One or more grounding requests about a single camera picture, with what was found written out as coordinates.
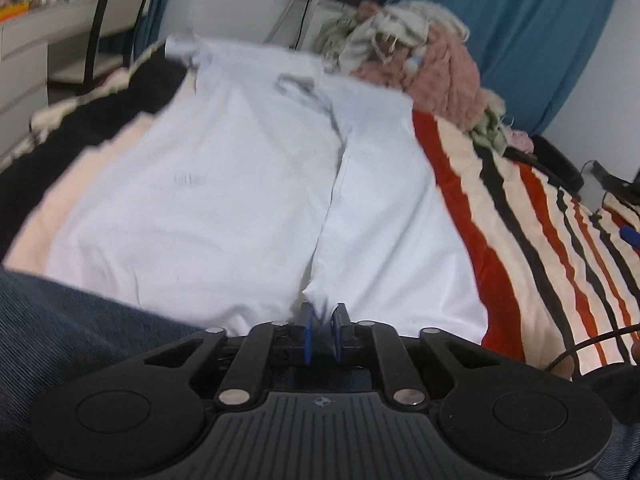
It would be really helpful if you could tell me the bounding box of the black armchair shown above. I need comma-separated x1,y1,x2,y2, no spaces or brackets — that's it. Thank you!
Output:
510,132,586,196

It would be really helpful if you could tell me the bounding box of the small pink garment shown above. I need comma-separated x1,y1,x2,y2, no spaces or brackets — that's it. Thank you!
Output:
507,130,536,153

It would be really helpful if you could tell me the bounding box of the blue curtain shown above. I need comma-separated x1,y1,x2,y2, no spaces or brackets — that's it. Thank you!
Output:
132,0,173,61
385,0,618,136

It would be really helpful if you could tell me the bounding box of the black white chair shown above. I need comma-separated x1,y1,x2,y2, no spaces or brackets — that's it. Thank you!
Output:
82,0,156,96

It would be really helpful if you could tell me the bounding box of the person's blue jeans leg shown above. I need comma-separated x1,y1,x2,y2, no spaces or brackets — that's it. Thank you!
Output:
0,265,211,480

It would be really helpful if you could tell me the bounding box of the black cable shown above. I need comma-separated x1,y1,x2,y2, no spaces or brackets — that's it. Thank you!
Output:
547,324,640,373
582,160,640,221

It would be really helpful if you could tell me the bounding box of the pink fluffy blanket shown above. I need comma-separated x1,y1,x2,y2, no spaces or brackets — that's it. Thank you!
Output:
352,0,488,131

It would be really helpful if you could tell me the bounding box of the green patterned blanket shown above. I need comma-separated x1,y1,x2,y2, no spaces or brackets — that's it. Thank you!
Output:
315,12,361,68

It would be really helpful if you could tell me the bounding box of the striped fleece blanket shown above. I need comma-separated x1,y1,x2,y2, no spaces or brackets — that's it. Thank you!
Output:
0,50,640,381

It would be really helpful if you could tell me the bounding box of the white shirt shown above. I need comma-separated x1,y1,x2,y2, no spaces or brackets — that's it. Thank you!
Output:
45,35,488,346

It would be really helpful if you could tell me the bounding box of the garment steamer stand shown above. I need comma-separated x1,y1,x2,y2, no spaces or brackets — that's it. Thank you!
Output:
262,0,331,51

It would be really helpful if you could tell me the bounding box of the white dresser desk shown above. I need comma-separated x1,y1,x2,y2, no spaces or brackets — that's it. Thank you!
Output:
0,0,141,161

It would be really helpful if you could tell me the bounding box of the white grey garment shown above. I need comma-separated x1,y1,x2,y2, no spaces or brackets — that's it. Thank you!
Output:
345,0,471,61

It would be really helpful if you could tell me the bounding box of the orange box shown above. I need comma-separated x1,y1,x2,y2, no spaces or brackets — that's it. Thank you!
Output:
0,2,31,23

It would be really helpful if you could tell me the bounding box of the light green clothing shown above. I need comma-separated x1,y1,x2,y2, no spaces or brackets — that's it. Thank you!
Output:
470,90,516,153

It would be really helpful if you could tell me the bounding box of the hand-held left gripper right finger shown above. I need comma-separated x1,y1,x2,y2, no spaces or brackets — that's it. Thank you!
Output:
330,302,506,407

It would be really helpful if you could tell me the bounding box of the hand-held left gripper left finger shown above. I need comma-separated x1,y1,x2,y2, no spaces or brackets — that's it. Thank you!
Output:
142,302,316,407

